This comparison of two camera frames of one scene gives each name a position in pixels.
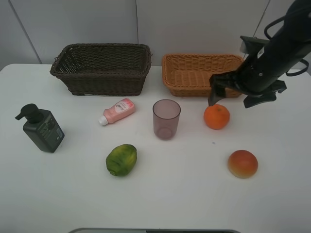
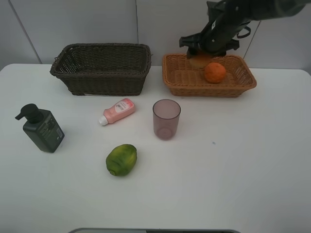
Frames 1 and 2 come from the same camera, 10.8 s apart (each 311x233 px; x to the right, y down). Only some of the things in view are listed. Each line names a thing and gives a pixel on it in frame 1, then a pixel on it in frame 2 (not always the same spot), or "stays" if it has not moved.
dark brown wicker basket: (103, 69) stays
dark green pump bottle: (42, 127) stays
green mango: (121, 159) stays
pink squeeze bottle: (124, 108) stays
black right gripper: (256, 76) to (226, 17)
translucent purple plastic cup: (166, 113) stays
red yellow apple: (243, 164) to (199, 60)
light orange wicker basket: (188, 75) stays
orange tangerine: (216, 116) to (215, 72)
